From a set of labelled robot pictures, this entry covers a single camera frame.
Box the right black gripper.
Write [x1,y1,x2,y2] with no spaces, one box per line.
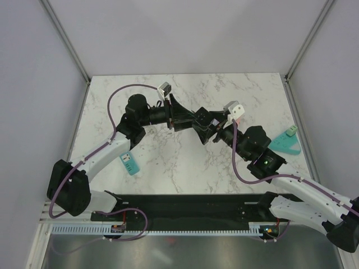
[192,110,251,160]

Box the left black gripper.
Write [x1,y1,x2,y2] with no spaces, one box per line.
[140,94,198,132]

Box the black cube plug adapter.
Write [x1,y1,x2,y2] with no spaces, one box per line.
[193,107,214,128]

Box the green plug adapter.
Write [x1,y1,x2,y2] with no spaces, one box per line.
[286,125,298,137]

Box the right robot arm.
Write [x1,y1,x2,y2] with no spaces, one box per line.
[191,108,358,253]

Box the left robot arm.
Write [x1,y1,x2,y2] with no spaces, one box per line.
[47,94,195,220]

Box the teal rectangular power strip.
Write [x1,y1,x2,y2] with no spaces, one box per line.
[119,151,140,176]

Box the teal triangular power strip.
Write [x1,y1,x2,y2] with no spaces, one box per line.
[269,132,302,155]

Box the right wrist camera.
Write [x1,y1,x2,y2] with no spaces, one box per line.
[223,101,245,126]

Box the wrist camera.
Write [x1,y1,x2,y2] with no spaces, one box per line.
[223,101,245,126]
[157,82,172,101]

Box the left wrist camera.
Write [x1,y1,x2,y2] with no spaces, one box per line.
[157,82,172,101]

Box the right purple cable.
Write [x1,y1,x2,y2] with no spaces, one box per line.
[231,120,359,216]

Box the purple cable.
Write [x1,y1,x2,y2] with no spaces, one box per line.
[49,83,160,219]
[231,120,359,216]

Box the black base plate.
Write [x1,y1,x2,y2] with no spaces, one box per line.
[91,194,277,229]

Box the white cable duct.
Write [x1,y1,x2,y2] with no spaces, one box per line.
[52,222,287,236]

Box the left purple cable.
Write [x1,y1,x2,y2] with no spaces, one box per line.
[49,83,160,219]

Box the right aluminium frame post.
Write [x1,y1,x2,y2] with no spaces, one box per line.
[282,0,336,84]

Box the aluminium frame post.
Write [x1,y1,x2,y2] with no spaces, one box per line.
[39,0,91,86]
[282,0,336,84]

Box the left aluminium frame post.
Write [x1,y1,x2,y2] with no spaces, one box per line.
[39,0,91,86]

